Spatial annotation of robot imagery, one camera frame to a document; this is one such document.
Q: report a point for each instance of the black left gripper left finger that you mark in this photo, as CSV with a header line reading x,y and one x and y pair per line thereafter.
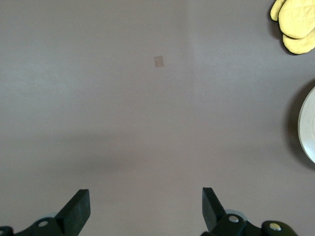
x,y
71,216

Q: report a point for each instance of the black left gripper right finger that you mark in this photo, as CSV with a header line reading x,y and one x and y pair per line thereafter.
x,y
214,214

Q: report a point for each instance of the round wooden plate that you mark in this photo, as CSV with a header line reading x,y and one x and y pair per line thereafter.
x,y
308,127

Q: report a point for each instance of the small brown tape patch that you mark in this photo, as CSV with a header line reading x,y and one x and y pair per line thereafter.
x,y
159,61

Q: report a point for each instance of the yellow quilted oven mitt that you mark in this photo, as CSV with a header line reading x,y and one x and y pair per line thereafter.
x,y
297,46
297,17

